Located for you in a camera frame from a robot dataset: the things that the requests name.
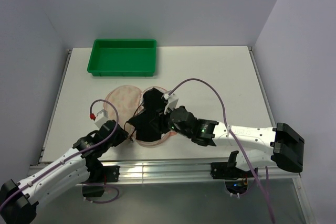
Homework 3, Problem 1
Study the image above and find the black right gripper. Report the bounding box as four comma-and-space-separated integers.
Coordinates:
149, 103, 192, 138

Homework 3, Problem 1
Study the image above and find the black bra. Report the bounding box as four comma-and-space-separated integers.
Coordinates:
127, 87, 170, 143

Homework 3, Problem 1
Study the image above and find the pink floral mesh laundry bag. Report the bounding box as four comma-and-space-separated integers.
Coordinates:
105, 85, 177, 148

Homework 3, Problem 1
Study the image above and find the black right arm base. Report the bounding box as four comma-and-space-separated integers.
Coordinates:
210, 151, 256, 198

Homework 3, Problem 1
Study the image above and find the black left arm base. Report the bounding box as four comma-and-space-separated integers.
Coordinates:
82, 165, 120, 199

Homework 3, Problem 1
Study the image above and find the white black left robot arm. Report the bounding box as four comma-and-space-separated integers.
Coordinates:
1, 120, 128, 223

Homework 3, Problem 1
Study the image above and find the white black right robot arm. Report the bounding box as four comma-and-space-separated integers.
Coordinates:
158, 106, 304, 177

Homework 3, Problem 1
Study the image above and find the green plastic tray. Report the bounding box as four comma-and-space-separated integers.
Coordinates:
87, 39, 157, 77

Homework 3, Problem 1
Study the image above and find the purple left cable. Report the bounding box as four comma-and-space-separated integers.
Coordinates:
0, 99, 121, 209

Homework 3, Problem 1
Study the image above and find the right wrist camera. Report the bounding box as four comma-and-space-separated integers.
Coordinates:
162, 92, 179, 114

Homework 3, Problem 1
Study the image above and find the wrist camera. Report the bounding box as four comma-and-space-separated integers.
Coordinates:
89, 109, 109, 128
162, 92, 179, 114

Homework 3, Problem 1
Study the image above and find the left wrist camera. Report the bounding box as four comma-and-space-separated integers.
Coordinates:
89, 109, 109, 128

